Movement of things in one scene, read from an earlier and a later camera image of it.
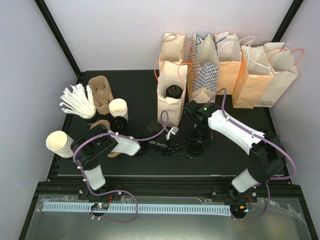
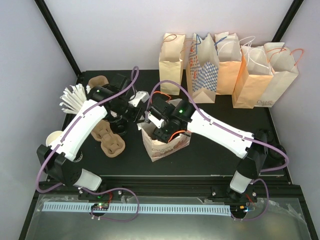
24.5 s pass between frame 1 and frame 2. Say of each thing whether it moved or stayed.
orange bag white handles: stayed
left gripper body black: moved
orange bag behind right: stayed
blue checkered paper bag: stayed
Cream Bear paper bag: moved
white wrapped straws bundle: stayed
